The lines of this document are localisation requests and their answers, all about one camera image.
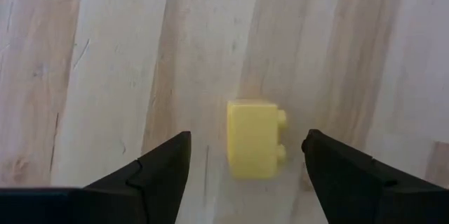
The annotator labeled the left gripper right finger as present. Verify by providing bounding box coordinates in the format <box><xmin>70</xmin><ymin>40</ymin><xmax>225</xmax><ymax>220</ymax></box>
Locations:
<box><xmin>301</xmin><ymin>129</ymin><xmax>449</xmax><ymax>224</ymax></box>

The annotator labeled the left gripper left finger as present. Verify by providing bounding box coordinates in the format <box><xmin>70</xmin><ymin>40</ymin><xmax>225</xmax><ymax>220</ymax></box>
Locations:
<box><xmin>0</xmin><ymin>131</ymin><xmax>192</xmax><ymax>224</ymax></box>

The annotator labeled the pale yellow brick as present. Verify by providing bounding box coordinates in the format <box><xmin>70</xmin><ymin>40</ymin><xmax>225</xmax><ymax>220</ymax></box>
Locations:
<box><xmin>226</xmin><ymin>98</ymin><xmax>288</xmax><ymax>180</ymax></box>

